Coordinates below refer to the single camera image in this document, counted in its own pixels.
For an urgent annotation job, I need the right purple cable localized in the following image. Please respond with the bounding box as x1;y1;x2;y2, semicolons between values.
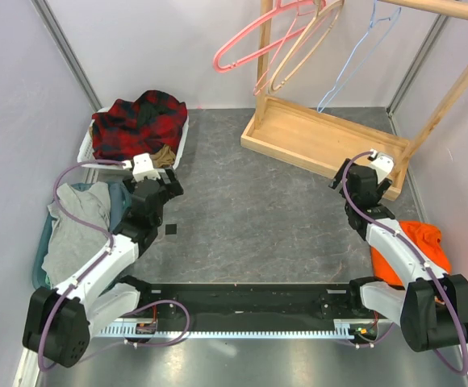
341;151;468;377

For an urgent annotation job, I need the tan brown garment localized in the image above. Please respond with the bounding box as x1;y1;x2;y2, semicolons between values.
150;144;176;169

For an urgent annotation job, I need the thick pink plastic hanger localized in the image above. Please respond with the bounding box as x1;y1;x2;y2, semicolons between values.
212;0;327;74

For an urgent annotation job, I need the orange garment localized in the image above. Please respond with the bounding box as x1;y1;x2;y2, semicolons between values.
370;220;452;287

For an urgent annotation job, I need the beige wooden hanger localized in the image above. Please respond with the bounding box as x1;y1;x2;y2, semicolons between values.
267;0;345;94

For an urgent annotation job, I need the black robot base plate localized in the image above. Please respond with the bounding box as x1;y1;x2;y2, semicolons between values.
119;275;374;330

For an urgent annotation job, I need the thin pink wire hanger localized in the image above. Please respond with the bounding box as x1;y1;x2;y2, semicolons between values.
246;1;327;96

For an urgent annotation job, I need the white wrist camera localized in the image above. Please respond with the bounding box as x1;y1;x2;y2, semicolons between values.
122;153;161;182
368;149;395;184

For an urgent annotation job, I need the white plastic basket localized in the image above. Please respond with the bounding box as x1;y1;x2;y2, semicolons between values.
77;118;190;174

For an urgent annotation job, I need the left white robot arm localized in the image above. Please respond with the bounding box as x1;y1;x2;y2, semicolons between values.
23;168;183;372

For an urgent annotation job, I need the slotted white cable duct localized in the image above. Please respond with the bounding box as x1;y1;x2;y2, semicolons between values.
97;318;373;339

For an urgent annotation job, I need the wooden clothes rack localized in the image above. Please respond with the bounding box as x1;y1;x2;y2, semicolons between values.
240;0;468;202

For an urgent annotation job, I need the small black square marker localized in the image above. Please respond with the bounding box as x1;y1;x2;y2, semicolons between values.
165;224;178;235

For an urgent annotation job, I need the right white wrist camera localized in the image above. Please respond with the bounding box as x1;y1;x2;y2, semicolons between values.
368;149;395;184

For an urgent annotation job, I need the red plaid skirt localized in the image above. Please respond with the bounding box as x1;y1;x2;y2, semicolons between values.
91;89;188;161

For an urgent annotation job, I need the grey t-shirt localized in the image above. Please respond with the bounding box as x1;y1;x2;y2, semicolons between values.
42;182;111;286

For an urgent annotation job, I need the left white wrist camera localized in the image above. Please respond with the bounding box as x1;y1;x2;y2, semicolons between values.
122;153;161;182

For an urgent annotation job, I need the light blue wire hanger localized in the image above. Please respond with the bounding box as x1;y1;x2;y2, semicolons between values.
316;0;403;114

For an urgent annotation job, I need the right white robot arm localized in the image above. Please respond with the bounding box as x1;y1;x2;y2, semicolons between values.
330;152;468;352

